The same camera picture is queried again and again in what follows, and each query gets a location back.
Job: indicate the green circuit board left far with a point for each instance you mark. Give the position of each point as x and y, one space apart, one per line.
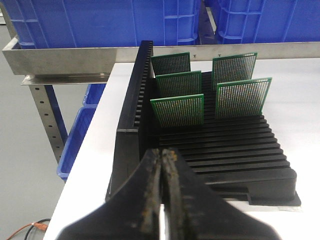
171 63

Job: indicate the green circuit board right far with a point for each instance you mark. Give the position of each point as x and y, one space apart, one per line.
232 68

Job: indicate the blue bin below table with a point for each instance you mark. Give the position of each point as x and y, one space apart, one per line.
79 129

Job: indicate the green circuit board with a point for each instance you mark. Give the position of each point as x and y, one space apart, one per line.
241 98
179 84
232 68
171 63
179 111

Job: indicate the green circuit board right middle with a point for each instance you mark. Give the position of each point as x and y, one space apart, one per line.
241 98

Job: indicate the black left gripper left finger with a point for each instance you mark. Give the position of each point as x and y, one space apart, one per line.
132 213

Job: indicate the black slotted board rack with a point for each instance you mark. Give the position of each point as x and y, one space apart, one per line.
237 157

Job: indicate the green circuit board left middle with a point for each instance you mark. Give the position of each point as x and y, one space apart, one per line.
179 84

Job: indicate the steel shelf rail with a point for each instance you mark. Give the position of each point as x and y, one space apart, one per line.
57 66

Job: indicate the steel perforated shelf post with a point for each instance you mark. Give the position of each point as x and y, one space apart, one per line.
49 111

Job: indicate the green circuit board left near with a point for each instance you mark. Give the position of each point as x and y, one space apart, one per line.
179 111

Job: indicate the blue plastic crate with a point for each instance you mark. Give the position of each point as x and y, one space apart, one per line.
42 24
265 21

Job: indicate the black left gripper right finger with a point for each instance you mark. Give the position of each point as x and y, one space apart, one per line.
195 212

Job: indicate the blue plastic crate centre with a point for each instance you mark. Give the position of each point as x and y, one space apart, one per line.
265 21

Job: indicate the blue plastic crate left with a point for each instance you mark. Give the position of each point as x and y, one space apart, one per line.
42 24

